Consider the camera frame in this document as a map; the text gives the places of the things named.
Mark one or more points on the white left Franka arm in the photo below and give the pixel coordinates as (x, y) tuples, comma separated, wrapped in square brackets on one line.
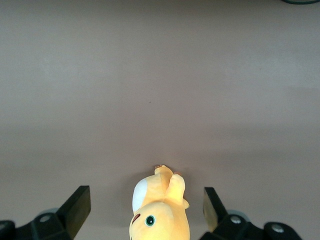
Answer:
[(300, 1)]

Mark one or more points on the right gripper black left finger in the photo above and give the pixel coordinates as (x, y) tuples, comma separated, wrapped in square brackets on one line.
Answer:
[(72, 207)]

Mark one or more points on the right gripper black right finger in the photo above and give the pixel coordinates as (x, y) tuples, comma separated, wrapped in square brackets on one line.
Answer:
[(217, 205)]

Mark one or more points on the yellow plush toy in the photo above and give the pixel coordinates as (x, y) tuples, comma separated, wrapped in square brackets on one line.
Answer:
[(160, 210)]

